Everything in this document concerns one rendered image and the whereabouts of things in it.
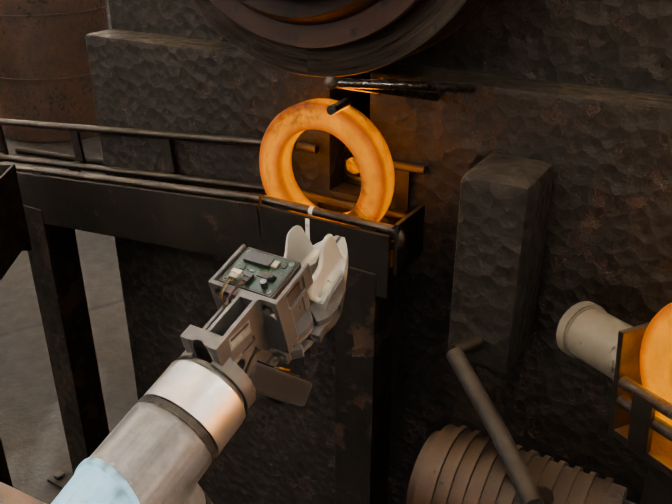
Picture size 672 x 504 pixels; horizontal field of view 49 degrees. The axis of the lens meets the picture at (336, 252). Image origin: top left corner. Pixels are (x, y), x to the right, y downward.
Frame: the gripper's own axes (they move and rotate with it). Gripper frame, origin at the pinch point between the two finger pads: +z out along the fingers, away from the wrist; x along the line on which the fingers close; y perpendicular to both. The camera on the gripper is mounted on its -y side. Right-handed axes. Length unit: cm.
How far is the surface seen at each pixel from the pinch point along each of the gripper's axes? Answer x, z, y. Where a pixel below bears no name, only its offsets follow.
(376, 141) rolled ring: 5.3, 18.9, 0.0
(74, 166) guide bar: 63, 17, -16
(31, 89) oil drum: 257, 136, -98
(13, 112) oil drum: 268, 129, -108
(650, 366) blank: -30.1, 2.7, -6.4
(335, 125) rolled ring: 10.2, 18.1, 1.8
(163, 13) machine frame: 49, 33, 5
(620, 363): -27.7, 2.0, -6.3
